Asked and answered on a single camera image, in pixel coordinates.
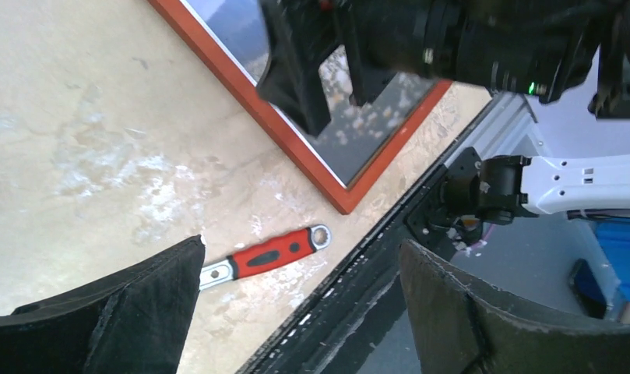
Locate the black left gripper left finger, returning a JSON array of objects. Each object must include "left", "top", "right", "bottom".
[{"left": 0, "top": 236, "right": 206, "bottom": 373}]

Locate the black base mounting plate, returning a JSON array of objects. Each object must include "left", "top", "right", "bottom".
[{"left": 237, "top": 146, "right": 484, "bottom": 374}]

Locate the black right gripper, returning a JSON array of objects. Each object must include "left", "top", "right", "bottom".
[{"left": 325, "top": 1, "right": 604, "bottom": 104}]

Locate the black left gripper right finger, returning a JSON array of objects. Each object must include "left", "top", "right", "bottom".
[{"left": 399, "top": 239, "right": 630, "bottom": 374}]

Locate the red handled adjustable wrench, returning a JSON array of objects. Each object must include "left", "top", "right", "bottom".
[{"left": 199, "top": 224, "right": 332, "bottom": 291}]

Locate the red wooden photo frame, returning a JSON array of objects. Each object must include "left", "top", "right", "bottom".
[{"left": 153, "top": 1, "right": 450, "bottom": 214}]

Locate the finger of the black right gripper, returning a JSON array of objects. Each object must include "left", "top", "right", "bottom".
[{"left": 255, "top": 0, "right": 340, "bottom": 136}]

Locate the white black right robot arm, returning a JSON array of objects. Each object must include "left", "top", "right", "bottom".
[{"left": 256, "top": 1, "right": 630, "bottom": 224}]

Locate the aluminium front rail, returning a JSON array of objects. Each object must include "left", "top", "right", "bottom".
[{"left": 443, "top": 93, "right": 540, "bottom": 167}]

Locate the blue bin outside workspace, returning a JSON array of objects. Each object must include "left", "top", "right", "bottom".
[{"left": 568, "top": 216, "right": 630, "bottom": 323}]

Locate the landscape photo with flowers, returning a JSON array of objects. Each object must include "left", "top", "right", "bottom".
[{"left": 185, "top": 0, "right": 434, "bottom": 187}]

